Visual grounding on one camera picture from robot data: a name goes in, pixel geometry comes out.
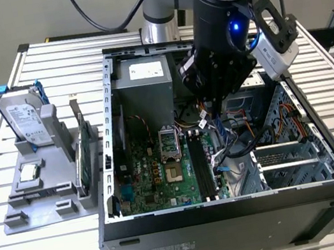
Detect grey metal disk bay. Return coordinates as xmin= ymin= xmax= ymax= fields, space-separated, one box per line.
xmin=248 ymin=133 xmax=334 ymax=195

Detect silver CPU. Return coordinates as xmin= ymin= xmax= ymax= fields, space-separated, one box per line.
xmin=15 ymin=161 xmax=42 ymax=184

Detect black open PC case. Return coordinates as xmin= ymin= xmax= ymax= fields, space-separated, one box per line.
xmin=64 ymin=7 xmax=334 ymax=250

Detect black round cable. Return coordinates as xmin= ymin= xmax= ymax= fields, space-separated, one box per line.
xmin=220 ymin=125 xmax=276 ymax=161

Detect wire locking lever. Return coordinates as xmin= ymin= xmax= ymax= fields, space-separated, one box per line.
xmin=174 ymin=122 xmax=188 ymax=159

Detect hard disk in blue carrier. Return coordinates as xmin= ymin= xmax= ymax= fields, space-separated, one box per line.
xmin=0 ymin=75 xmax=58 ymax=158

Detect black white green wire bundle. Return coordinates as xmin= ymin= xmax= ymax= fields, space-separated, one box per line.
xmin=171 ymin=99 xmax=245 ymax=175

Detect metal socket cover frame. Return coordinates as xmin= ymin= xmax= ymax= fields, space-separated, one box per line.
xmin=156 ymin=124 xmax=183 ymax=163

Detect grey parts rack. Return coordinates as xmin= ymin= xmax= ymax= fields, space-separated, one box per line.
xmin=0 ymin=96 xmax=115 ymax=237

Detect orange wires with black connector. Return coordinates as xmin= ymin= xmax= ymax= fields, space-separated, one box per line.
xmin=196 ymin=89 xmax=256 ymax=147

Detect black RAM slot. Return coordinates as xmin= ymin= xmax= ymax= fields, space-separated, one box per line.
xmin=194 ymin=128 xmax=218 ymax=203
xmin=189 ymin=128 xmax=214 ymax=203
xmin=198 ymin=127 xmax=222 ymax=202
xmin=185 ymin=129 xmax=210 ymax=204

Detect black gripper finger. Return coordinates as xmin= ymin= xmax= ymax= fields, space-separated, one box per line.
xmin=176 ymin=54 xmax=221 ymax=124
xmin=208 ymin=50 xmax=266 ymax=117

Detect black camera bracket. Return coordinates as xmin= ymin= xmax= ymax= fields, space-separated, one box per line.
xmin=251 ymin=0 xmax=302 ymax=58

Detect blue SATA cable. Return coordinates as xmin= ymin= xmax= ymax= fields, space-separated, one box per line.
xmin=213 ymin=163 xmax=231 ymax=175

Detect black box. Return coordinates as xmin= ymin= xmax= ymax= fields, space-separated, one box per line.
xmin=305 ymin=24 xmax=334 ymax=52

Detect blue expansion slot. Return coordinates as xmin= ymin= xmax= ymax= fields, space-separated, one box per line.
xmin=119 ymin=184 xmax=136 ymax=205

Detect twisted multicolour fan wire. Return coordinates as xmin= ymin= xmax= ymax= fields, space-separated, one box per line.
xmin=124 ymin=112 xmax=156 ymax=148

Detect green graphics card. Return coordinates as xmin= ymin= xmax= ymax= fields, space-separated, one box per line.
xmin=60 ymin=92 xmax=105 ymax=200

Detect black case fan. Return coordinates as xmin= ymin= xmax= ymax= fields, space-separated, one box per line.
xmin=105 ymin=113 xmax=136 ymax=186

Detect green motherboard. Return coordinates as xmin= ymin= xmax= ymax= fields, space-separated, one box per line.
xmin=107 ymin=119 xmax=232 ymax=218

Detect grey power supply box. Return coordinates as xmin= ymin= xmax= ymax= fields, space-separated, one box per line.
xmin=106 ymin=50 xmax=191 ymax=147

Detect grey metal drive cage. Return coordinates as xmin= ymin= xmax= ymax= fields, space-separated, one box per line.
xmin=207 ymin=70 xmax=286 ymax=124

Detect orange red yellow wire bundle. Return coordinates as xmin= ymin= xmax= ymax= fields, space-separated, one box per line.
xmin=265 ymin=99 xmax=312 ymax=150

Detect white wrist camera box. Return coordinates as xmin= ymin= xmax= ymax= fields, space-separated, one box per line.
xmin=247 ymin=13 xmax=305 ymax=81

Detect CPU socket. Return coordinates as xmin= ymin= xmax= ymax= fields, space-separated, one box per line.
xmin=163 ymin=158 xmax=187 ymax=186

